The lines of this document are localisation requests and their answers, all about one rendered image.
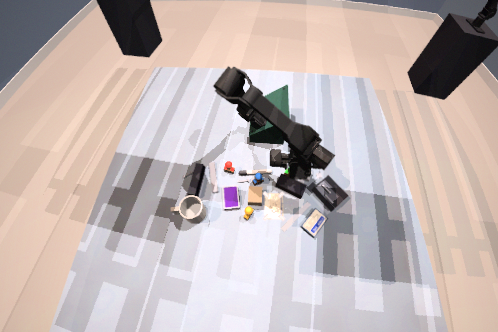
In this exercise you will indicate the red-handled rubber stamp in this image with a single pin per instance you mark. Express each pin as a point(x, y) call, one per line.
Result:
point(228, 167)

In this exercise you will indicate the brown cube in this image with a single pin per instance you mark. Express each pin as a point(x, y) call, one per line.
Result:
point(255, 196)

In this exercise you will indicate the wooden hold stamp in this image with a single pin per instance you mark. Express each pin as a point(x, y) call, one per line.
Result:
point(248, 213)

